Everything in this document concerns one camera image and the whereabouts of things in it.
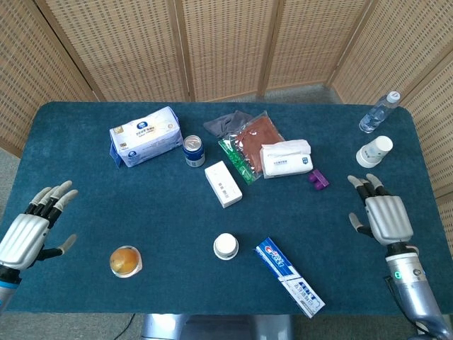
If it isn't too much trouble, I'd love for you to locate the blue felt table cover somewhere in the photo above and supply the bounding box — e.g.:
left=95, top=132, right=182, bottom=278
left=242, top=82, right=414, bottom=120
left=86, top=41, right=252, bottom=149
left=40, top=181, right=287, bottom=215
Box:
left=5, top=101, right=445, bottom=316

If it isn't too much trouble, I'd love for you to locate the large blue white tissue pack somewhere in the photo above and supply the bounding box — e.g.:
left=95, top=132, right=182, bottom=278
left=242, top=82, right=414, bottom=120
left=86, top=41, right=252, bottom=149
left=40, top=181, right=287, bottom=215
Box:
left=108, top=106, right=184, bottom=169

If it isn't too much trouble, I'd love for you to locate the wicker folding screen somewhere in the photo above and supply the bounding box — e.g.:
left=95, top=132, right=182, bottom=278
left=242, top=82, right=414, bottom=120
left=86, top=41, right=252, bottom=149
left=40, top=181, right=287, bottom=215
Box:
left=0, top=0, right=453, bottom=256

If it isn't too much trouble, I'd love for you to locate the orange jelly cup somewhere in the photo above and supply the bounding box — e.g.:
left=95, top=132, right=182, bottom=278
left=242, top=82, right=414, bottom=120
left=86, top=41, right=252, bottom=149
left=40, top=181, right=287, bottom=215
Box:
left=109, top=245, right=144, bottom=279

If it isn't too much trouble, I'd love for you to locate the black cable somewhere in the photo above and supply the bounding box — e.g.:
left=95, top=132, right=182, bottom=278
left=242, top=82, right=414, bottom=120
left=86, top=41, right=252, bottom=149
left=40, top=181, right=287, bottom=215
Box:
left=120, top=313, right=137, bottom=332

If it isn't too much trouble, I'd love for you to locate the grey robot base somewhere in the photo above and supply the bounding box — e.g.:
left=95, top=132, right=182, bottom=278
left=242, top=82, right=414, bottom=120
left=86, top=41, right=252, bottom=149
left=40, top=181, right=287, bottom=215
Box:
left=141, top=313, right=294, bottom=340

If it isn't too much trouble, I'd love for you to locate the small white tissue pack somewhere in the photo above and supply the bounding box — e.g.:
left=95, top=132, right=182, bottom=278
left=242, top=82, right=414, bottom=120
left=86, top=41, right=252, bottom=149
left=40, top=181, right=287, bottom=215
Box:
left=260, top=139, right=314, bottom=179

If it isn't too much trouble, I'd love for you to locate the purple plastic block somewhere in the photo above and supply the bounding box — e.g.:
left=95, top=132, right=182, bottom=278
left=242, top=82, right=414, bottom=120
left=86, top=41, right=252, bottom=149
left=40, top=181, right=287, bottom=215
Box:
left=307, top=169, right=330, bottom=192

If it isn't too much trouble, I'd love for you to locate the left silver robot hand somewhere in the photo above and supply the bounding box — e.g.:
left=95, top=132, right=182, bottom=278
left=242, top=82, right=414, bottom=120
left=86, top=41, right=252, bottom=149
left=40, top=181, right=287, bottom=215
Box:
left=0, top=180, right=79, bottom=281

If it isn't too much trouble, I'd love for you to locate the blue white toothpaste box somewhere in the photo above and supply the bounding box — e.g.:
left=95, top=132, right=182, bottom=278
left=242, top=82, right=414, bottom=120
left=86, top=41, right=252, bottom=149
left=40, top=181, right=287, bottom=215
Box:
left=253, top=237, right=326, bottom=319

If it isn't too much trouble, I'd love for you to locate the grey cloth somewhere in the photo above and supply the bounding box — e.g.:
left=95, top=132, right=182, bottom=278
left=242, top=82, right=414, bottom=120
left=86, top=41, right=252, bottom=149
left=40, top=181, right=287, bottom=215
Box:
left=203, top=110, right=254, bottom=139

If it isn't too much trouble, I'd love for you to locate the blue drink can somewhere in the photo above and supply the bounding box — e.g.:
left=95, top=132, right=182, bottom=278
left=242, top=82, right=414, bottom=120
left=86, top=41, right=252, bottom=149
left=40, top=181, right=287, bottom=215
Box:
left=183, top=135, right=206, bottom=168

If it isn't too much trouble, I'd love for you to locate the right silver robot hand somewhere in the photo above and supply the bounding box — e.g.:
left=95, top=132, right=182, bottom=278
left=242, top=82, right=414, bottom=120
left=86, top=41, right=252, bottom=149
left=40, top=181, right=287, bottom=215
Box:
left=347, top=173, right=420, bottom=255

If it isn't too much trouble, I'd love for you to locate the green patterned packet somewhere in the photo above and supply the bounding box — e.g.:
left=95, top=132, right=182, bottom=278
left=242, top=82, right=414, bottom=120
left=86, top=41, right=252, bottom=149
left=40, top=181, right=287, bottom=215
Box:
left=217, top=136, right=263, bottom=186

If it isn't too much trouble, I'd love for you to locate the clear bag brown powder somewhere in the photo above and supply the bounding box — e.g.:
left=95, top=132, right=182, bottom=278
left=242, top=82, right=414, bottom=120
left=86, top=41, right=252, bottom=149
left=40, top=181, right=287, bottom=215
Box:
left=229, top=110, right=286, bottom=178

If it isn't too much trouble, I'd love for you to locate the clear water bottle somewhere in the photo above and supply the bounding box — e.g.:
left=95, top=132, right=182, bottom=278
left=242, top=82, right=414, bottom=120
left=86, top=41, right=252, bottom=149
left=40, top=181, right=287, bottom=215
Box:
left=358, top=91, right=401, bottom=135

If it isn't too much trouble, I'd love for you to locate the paper cup green fern print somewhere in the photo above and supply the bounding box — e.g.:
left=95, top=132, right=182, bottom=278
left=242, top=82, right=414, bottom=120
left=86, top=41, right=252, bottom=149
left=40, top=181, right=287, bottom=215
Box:
left=213, top=232, right=239, bottom=259

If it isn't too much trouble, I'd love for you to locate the white cardboard box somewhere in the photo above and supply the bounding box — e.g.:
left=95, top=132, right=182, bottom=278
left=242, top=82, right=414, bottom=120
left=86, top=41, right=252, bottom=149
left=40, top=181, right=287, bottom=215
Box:
left=204, top=160, right=243, bottom=209

